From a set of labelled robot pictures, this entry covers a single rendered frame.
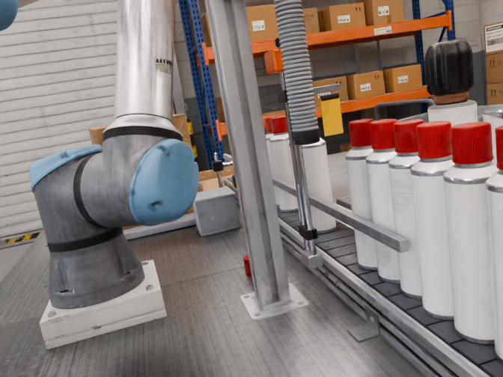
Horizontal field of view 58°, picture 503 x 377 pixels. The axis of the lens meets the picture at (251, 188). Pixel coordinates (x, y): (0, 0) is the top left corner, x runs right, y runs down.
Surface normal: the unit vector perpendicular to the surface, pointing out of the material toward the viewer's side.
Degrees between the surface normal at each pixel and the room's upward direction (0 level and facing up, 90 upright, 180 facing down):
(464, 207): 90
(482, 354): 0
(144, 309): 90
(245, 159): 90
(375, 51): 90
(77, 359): 0
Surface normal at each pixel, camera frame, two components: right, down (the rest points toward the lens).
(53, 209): -0.36, 0.29
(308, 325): -0.16, -0.97
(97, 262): 0.42, -0.24
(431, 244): -0.66, 0.26
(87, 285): 0.11, -0.17
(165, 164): 0.90, 0.04
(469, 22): 0.29, 0.15
